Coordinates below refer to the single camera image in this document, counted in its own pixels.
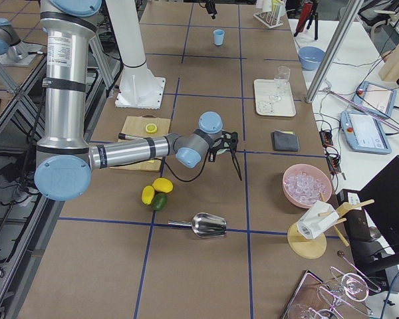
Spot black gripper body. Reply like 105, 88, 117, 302
204, 0, 217, 15
208, 131, 239, 156

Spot mint green bowl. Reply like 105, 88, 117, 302
213, 131, 231, 155

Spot light blue plastic cup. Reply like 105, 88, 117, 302
213, 29, 225, 46

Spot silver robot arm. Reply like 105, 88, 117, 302
0, 1, 102, 66
35, 1, 238, 201

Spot metal ice scoop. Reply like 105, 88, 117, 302
168, 213, 227, 239

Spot pink bowl of ice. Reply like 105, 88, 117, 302
283, 163, 333, 209

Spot blue bowl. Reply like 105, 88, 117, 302
298, 47, 325, 71

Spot grey folded cloth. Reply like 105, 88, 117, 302
271, 130, 300, 152

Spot yellow lemon upper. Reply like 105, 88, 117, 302
152, 177, 174, 193

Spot yellow lemon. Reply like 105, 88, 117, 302
141, 185, 156, 205
152, 177, 174, 193

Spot cream bear tray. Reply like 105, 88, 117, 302
253, 79, 296, 118

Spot lemon half slice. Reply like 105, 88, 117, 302
144, 123, 158, 134

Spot yellow lemon left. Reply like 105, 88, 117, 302
141, 185, 156, 205

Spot clear wine glass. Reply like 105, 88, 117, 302
269, 66, 291, 102

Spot steel cylinder muddler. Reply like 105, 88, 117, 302
118, 132, 144, 141

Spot red black tripod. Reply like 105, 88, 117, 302
293, 0, 319, 40

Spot white mug on stand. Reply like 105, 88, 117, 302
296, 201, 339, 240

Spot wooden cup stand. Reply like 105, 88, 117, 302
287, 199, 374, 259

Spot near teach pendant tablet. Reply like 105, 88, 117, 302
340, 111, 392, 154

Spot teach pendant tablet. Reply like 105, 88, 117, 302
352, 80, 396, 119
340, 111, 392, 154

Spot far teach pendant tablet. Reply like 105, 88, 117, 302
352, 80, 396, 119

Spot black monitor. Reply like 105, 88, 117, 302
345, 155, 399, 274

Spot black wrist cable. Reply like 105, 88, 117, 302
161, 152, 210, 183

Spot white wire cup rack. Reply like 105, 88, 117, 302
253, 0, 286, 29

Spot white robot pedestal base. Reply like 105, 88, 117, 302
106, 0, 166, 110

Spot aluminium frame post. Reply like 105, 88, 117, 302
305, 0, 364, 104

